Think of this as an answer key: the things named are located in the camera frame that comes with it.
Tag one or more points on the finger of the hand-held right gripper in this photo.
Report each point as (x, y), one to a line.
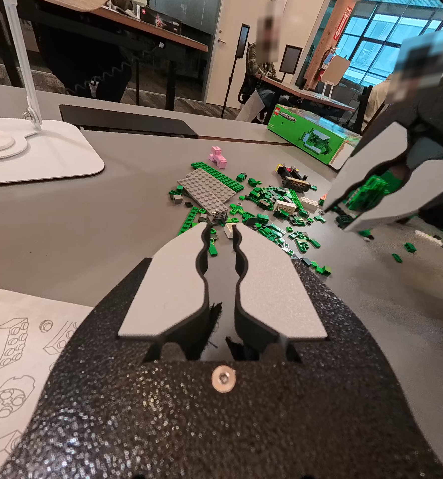
(378, 149)
(423, 187)

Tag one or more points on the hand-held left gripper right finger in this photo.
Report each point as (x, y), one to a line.
(277, 295)

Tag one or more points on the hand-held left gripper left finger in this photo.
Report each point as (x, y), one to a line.
(161, 295)

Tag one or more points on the green brick cluster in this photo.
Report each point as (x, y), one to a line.
(369, 191)

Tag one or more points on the pile of small green bricks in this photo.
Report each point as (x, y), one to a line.
(270, 228)

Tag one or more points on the brown top background desk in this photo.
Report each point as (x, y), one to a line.
(300, 89)

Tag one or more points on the grey desk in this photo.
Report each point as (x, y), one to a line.
(75, 243)

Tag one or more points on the wooden background desk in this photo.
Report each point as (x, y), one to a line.
(150, 32)

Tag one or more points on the white narrow strip piece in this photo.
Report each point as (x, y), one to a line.
(429, 236)

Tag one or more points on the orange brick separator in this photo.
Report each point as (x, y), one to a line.
(322, 199)

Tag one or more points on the long narrow green plate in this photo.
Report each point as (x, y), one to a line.
(188, 220)
(296, 199)

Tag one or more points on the white square brick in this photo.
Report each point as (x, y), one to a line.
(229, 231)

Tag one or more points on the clear acrylic stand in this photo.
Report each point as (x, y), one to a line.
(323, 90)

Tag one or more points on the white long brick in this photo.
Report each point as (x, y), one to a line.
(309, 204)
(284, 207)

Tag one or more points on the green cardboard set box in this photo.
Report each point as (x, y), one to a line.
(292, 131)

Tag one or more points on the dark grey holed brick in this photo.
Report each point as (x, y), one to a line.
(217, 216)

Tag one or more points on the large window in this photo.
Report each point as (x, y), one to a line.
(375, 37)

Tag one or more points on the fire extinguisher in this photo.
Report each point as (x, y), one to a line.
(327, 60)

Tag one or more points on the grey studded plate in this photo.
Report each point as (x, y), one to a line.
(202, 200)
(210, 181)

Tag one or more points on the wooden pillar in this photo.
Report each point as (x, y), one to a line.
(330, 33)

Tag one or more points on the black framed screen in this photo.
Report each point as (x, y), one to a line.
(290, 59)

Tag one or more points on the large green studded plate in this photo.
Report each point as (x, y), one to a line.
(221, 175)

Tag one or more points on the white flat board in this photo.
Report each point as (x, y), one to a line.
(249, 108)

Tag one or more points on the paper sheet with brick drawings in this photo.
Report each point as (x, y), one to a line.
(19, 336)

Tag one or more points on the pink brick pig figure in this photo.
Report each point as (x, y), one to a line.
(217, 157)

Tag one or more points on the white book stand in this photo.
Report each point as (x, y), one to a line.
(68, 157)

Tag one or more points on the white door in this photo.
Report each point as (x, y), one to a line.
(225, 75)

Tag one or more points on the black tablet on pole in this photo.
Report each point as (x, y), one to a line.
(243, 41)

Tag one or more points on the dark zigzag patterned cloth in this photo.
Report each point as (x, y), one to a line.
(86, 67)

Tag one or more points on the black product box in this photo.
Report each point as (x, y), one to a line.
(159, 19)

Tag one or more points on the dark grey yellow frame assembly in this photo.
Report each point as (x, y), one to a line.
(296, 180)

